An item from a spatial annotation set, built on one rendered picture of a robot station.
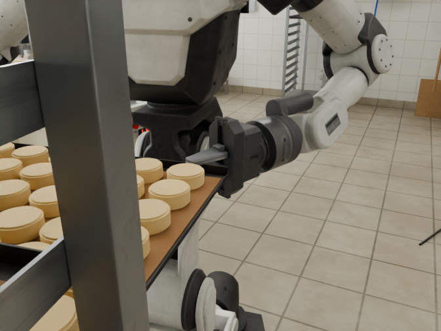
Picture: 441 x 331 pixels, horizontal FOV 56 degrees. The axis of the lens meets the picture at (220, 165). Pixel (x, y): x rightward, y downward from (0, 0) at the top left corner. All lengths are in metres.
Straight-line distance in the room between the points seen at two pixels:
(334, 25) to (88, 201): 0.71
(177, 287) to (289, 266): 1.28
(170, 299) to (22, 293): 0.77
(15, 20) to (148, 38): 0.31
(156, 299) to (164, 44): 0.56
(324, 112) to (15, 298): 0.61
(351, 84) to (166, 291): 0.59
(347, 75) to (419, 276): 1.57
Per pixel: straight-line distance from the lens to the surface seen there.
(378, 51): 0.90
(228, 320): 1.37
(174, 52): 0.77
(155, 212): 0.44
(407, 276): 2.28
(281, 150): 0.66
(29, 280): 0.22
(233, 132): 0.59
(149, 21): 0.77
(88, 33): 0.18
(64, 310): 0.33
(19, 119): 0.19
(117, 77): 0.20
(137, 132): 1.82
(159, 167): 0.56
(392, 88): 5.47
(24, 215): 0.48
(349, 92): 0.85
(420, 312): 2.09
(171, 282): 0.96
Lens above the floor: 1.27
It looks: 22 degrees down
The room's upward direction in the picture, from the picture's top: straight up
